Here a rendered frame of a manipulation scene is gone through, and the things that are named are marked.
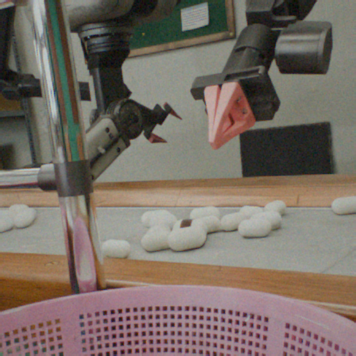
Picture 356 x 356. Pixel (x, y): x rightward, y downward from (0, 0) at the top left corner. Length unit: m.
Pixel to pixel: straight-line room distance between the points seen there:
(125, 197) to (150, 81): 2.19
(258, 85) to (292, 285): 0.40
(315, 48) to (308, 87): 1.93
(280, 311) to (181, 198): 0.49
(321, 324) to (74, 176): 0.17
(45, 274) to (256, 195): 0.37
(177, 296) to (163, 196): 0.48
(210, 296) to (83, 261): 0.09
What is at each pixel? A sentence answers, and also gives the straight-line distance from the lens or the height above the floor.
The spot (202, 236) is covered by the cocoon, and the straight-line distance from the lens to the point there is 0.53.
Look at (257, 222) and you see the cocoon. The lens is 0.55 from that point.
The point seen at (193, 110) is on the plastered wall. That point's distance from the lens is 2.88.
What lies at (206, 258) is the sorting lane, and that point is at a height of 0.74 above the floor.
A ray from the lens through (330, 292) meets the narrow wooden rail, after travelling 0.33.
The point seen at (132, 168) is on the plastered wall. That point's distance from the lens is 3.11.
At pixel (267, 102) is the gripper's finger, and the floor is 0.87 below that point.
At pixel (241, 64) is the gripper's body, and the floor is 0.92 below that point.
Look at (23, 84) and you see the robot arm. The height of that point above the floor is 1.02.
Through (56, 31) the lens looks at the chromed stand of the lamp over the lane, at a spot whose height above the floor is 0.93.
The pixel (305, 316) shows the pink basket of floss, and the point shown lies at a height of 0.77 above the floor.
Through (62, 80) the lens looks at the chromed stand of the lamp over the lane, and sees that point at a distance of 0.35.
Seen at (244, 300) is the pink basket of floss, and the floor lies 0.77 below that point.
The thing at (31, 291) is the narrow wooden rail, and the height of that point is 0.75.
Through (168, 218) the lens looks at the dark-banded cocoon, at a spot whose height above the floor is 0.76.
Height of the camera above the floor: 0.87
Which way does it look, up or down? 7 degrees down
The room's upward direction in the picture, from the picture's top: 7 degrees counter-clockwise
